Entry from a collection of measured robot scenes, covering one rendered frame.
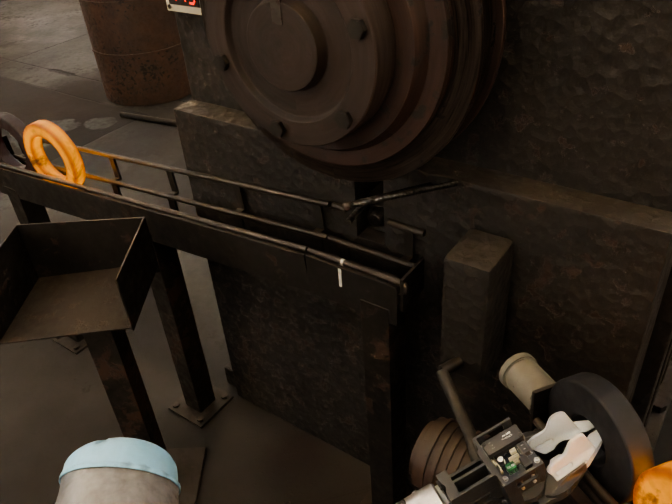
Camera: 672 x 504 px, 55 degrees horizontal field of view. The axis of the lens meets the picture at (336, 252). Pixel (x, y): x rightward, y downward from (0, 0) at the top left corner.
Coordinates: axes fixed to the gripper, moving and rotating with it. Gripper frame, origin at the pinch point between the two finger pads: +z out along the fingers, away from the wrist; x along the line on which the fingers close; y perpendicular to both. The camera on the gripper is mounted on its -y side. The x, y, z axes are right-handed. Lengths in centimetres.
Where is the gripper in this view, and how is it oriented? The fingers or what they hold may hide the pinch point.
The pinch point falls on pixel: (595, 433)
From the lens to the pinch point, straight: 87.6
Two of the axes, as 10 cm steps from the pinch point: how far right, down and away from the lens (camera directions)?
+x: -3.5, -5.2, 7.8
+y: -3.5, -7.0, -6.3
